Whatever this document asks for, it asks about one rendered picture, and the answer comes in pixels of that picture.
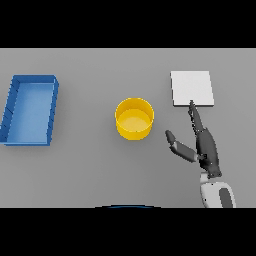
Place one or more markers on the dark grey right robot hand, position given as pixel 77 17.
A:
pixel 206 146

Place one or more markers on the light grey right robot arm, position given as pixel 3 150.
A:
pixel 216 193

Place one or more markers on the pale square flat scale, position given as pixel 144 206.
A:
pixel 192 87

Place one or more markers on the yellow round bowl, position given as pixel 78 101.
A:
pixel 134 125

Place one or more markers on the blue rectangular tray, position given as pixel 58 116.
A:
pixel 30 110

